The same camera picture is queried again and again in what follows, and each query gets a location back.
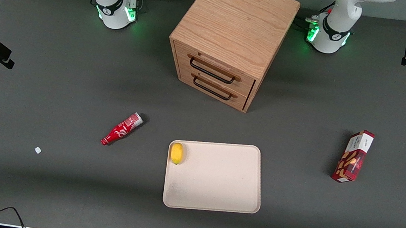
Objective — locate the beige plastic tray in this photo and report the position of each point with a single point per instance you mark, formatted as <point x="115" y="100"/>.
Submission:
<point x="217" y="179"/>

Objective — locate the wooden drawer front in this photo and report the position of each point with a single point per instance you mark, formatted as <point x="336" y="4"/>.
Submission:
<point x="245" y="84"/>
<point x="238" y="100"/>

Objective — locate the small white paper scrap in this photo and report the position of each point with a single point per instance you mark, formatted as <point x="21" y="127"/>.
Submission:
<point x="38" y="150"/>

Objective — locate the red cola bottle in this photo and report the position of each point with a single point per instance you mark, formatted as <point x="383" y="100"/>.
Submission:
<point x="121" y="129"/>

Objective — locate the yellow lemon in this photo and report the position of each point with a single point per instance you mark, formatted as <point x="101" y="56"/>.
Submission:
<point x="177" y="153"/>

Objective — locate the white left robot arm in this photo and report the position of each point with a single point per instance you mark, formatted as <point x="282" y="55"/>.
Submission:
<point x="337" y="17"/>

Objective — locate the wooden drawer cabinet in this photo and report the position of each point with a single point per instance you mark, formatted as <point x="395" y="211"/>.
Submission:
<point x="236" y="19"/>

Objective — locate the red cookie box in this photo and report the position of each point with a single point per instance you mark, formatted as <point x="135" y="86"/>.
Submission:
<point x="353" y="159"/>

